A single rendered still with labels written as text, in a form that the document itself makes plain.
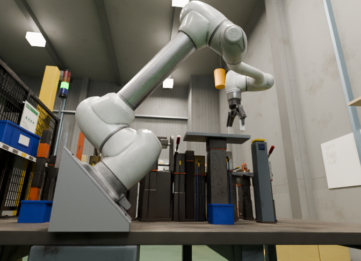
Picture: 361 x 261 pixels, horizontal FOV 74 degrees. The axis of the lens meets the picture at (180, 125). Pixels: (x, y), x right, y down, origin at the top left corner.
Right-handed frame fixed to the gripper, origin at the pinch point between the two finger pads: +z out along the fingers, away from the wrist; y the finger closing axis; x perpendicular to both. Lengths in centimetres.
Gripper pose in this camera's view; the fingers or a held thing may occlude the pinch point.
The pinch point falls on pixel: (236, 132)
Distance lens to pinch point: 147.8
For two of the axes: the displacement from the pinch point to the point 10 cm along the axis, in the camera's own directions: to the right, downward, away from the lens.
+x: -9.5, -1.1, -2.8
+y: -3.0, 3.1, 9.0
